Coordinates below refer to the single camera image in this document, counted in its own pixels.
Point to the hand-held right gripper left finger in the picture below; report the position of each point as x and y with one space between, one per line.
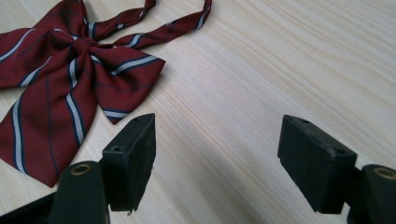
130 168

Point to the dark red striped bow tie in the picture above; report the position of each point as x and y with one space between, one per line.
59 93

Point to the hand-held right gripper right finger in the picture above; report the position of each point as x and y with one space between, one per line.
314 165

